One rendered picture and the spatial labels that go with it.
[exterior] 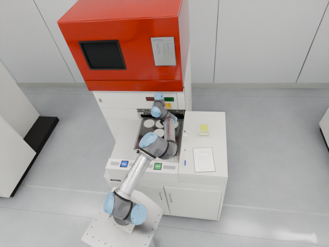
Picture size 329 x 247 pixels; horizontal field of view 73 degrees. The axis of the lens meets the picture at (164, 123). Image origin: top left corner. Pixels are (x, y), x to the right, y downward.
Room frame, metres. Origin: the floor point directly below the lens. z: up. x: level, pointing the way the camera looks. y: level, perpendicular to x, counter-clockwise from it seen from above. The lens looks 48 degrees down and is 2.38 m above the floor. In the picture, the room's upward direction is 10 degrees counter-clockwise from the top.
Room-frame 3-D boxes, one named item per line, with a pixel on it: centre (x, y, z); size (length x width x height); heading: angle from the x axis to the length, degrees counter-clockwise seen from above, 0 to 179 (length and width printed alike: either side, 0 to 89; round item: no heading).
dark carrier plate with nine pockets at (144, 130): (1.24, 0.06, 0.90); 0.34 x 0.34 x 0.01; 74
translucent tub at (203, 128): (1.10, -0.30, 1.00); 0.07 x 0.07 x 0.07; 75
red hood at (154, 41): (1.81, 0.10, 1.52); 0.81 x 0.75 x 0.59; 74
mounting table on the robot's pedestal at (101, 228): (0.57, 0.38, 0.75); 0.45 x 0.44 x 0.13; 148
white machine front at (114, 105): (1.51, 0.19, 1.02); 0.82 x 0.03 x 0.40; 74
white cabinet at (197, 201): (1.12, 0.01, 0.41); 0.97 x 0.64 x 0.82; 74
